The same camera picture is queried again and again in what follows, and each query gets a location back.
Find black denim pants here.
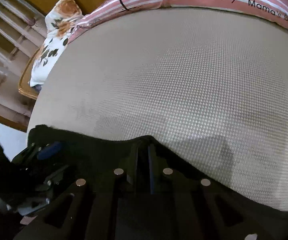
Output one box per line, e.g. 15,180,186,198
18,125,288,239

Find wicker rattan chair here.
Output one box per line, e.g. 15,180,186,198
17,48,40,100

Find grey textured mattress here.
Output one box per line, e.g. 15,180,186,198
29,8,288,211

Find floral white orange pillow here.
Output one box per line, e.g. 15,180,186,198
29,0,83,89

